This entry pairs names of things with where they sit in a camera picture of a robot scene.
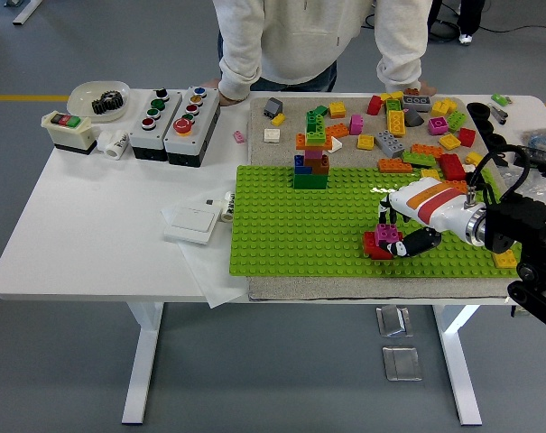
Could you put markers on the small pink brick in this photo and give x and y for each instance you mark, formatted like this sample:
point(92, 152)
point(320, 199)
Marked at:
point(239, 136)

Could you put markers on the red two-by-four brick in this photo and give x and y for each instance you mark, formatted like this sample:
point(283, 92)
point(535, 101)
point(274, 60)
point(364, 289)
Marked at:
point(371, 245)
point(450, 167)

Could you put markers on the dark grey slope brick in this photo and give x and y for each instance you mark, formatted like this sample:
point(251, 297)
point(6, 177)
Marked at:
point(272, 108)

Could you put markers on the grey brick with rings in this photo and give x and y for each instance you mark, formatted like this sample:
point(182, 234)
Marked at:
point(417, 103)

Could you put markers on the person's right hand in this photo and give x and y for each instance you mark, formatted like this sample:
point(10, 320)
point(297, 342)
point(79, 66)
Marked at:
point(213, 84)

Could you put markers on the white pipe tee fitting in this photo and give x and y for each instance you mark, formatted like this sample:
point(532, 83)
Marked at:
point(114, 145)

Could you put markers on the person's left hand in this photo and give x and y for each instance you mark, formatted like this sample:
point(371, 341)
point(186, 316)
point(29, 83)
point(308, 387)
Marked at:
point(427, 89)

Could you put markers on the white wall switch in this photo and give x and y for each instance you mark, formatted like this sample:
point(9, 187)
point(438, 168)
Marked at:
point(191, 223)

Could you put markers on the small green block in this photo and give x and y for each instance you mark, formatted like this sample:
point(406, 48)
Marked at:
point(498, 98)

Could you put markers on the translucent white sheet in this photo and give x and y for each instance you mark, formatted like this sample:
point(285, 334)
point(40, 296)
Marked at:
point(209, 282)

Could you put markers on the small white printed fitting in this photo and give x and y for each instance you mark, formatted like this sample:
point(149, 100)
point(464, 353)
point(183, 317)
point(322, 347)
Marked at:
point(227, 209)

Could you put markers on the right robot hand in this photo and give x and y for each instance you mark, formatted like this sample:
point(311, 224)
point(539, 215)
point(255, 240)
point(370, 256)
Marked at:
point(435, 203)

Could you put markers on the white furniture foot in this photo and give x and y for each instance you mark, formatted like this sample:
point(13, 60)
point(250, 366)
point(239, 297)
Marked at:
point(26, 11)

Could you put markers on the grey two-by-four brick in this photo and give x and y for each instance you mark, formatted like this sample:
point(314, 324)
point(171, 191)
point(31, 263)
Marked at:
point(390, 143)

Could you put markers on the grey-brown mat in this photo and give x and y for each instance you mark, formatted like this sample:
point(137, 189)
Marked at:
point(299, 288)

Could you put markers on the white bowl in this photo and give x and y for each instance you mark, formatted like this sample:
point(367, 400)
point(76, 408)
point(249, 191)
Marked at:
point(79, 97)

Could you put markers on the person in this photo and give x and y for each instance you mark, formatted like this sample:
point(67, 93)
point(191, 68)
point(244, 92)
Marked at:
point(471, 15)
point(308, 40)

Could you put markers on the small yellow brick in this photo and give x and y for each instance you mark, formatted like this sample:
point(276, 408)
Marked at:
point(278, 120)
point(385, 97)

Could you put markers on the small white slope brick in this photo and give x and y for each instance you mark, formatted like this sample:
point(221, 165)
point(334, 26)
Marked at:
point(336, 144)

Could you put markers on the long yellow brick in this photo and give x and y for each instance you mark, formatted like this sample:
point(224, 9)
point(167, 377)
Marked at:
point(396, 122)

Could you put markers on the metal floor socket cover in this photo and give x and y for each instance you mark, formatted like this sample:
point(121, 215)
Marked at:
point(393, 321)
point(402, 363)

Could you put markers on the black electronic module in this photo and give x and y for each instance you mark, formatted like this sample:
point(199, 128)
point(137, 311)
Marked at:
point(543, 158)

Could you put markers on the long green brick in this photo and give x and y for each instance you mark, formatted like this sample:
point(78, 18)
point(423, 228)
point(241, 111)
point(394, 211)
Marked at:
point(417, 159)

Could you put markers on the multicoloured brick tower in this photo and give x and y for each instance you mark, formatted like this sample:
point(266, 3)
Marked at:
point(309, 181)

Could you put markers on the green studded baseplate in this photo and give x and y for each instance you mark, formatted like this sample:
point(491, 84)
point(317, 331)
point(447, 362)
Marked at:
point(299, 234)

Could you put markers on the control box with emergency stop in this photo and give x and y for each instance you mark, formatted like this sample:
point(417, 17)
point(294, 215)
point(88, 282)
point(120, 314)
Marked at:
point(196, 140)

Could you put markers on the metal hand tool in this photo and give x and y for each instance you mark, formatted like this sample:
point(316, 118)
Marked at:
point(498, 115)

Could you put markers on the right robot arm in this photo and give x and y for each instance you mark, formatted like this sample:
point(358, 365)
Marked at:
point(521, 221)

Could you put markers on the person's right forearm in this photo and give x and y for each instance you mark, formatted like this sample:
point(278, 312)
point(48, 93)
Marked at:
point(241, 67)

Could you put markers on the magenta two-by-two brick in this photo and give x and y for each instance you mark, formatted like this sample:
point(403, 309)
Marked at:
point(386, 234)

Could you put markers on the desk control panel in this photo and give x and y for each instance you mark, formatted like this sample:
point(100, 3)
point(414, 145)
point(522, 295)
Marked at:
point(518, 313)

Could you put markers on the white table leg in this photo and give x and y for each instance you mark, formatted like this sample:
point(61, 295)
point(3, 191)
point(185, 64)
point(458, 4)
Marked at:
point(146, 352)
point(457, 361)

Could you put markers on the three-button control box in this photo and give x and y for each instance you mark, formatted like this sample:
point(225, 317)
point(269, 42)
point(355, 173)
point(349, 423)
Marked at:
point(139, 140)

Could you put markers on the orange brick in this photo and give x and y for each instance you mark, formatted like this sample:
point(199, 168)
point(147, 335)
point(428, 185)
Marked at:
point(426, 150)
point(459, 184)
point(394, 166)
point(338, 131)

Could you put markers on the brown brick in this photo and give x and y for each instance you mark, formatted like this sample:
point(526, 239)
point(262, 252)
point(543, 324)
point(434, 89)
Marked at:
point(411, 91)

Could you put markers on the black metal gears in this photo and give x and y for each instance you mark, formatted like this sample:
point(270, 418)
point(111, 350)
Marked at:
point(106, 104)

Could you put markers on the beige red-green switch box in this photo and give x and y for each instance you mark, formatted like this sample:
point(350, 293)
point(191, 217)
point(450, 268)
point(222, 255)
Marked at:
point(69, 137)

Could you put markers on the person's left forearm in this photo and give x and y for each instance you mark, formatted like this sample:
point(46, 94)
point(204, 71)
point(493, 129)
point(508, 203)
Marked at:
point(401, 63)

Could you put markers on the white flat brick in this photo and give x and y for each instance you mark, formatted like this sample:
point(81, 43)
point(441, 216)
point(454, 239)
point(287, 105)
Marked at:
point(271, 135)

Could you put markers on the white table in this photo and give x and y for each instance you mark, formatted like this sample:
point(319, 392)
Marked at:
point(96, 203)

